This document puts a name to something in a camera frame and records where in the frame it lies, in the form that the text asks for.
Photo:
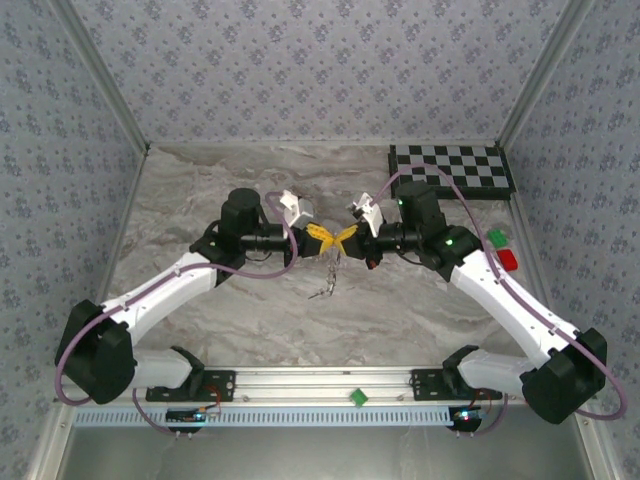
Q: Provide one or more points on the aluminium mounting rail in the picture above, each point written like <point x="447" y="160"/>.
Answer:
<point x="310" y="382"/>

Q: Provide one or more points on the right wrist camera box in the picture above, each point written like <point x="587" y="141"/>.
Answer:
<point x="372" y="217"/>

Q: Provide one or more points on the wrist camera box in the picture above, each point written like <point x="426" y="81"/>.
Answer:
<point x="300" y="212"/>
<point x="372" y="217"/>

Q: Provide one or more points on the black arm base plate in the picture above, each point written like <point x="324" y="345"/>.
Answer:
<point x="425" y="385"/>
<point x="220" y="387"/>

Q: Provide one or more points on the black grey checkerboard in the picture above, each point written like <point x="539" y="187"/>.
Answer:
<point x="450" y="162"/>

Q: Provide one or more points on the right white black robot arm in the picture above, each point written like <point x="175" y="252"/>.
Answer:
<point x="510" y="300"/>

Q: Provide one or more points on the small circuit board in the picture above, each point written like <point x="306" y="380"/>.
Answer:
<point x="185" y="415"/>
<point x="465" y="416"/>

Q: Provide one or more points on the aluminium frame post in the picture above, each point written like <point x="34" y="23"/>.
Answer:
<point x="541" y="75"/>
<point x="105" y="75"/>

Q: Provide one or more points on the green toy brick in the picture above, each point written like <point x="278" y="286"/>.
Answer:
<point x="496" y="238"/>
<point x="358" y="397"/>

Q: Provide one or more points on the red toy brick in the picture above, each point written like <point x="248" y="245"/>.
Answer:
<point x="507" y="260"/>

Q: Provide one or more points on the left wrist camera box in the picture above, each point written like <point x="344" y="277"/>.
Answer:
<point x="300" y="212"/>

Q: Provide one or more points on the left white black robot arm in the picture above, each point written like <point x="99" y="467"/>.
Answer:
<point x="160" y="295"/>

